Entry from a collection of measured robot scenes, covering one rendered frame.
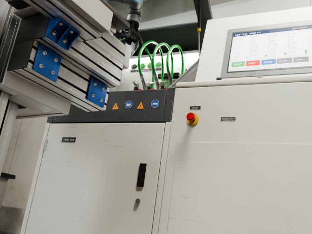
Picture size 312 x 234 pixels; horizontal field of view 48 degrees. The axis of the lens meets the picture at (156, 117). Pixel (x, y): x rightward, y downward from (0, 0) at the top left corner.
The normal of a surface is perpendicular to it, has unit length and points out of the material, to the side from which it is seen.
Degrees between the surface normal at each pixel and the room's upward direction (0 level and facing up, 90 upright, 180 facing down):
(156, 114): 90
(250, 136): 90
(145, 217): 90
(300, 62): 76
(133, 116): 90
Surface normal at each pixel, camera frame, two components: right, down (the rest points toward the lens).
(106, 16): 0.85, -0.06
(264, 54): -0.36, -0.55
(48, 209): -0.39, -0.33
